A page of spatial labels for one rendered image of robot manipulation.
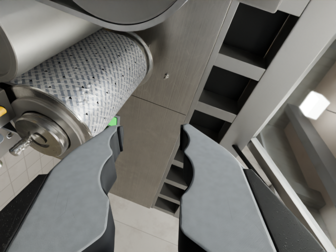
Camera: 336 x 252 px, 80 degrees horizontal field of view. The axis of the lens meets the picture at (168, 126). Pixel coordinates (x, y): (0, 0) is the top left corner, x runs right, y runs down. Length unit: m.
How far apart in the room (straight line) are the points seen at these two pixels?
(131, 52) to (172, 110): 0.26
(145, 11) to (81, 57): 0.22
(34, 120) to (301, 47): 0.51
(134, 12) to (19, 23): 0.14
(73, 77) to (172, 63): 0.30
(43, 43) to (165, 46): 0.31
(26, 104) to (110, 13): 0.18
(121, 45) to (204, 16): 0.19
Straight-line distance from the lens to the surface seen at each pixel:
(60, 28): 0.33
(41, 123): 0.31
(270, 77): 0.56
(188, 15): 0.51
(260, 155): 0.68
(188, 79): 0.57
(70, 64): 0.37
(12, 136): 0.67
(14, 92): 0.34
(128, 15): 0.20
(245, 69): 0.55
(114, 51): 0.42
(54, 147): 0.33
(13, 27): 0.29
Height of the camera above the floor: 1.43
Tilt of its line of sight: 3 degrees down
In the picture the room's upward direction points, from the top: 111 degrees clockwise
